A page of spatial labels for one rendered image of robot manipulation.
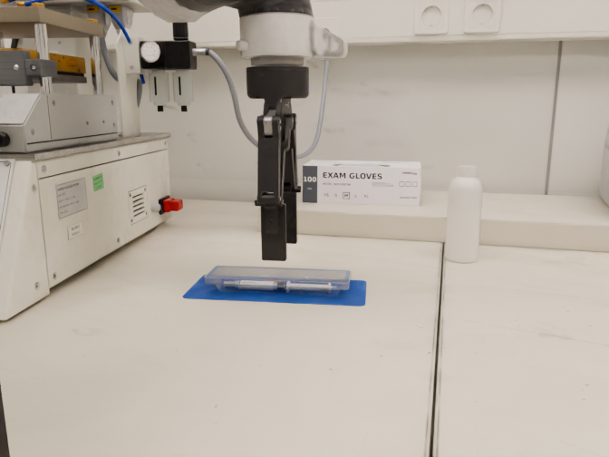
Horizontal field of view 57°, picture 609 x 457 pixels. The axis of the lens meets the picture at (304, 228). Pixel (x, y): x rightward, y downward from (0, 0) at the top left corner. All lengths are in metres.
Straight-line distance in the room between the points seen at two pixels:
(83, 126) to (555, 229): 0.75
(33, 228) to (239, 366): 0.32
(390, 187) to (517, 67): 0.40
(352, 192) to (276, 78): 0.47
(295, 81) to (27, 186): 0.33
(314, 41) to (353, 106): 0.64
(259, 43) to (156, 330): 0.34
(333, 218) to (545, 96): 0.55
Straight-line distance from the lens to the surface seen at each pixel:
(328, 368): 0.53
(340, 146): 1.32
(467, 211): 0.87
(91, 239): 0.86
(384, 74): 1.31
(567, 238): 1.02
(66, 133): 0.82
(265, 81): 0.67
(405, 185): 1.08
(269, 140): 0.64
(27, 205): 0.73
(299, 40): 0.67
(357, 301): 0.70
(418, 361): 0.56
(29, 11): 0.86
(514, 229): 1.01
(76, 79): 0.98
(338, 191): 1.09
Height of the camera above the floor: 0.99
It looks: 13 degrees down
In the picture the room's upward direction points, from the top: straight up
